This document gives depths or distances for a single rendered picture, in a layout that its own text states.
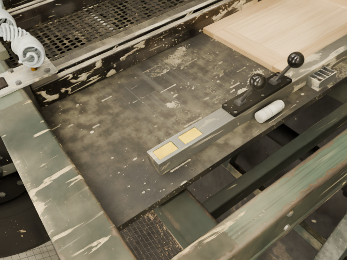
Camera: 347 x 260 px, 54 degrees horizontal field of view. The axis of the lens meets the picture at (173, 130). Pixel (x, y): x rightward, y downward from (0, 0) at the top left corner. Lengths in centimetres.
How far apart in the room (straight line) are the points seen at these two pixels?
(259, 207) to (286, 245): 206
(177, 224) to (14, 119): 45
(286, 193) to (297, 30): 67
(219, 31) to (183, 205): 65
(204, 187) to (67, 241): 254
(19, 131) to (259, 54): 70
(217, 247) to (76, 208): 26
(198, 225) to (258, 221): 15
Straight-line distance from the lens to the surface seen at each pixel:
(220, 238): 62
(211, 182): 302
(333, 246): 161
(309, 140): 93
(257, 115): 86
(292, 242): 268
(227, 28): 122
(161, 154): 76
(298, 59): 83
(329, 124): 98
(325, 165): 74
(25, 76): 101
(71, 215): 64
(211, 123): 81
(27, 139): 81
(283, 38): 117
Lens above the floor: 217
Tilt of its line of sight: 41 degrees down
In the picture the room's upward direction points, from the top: 94 degrees counter-clockwise
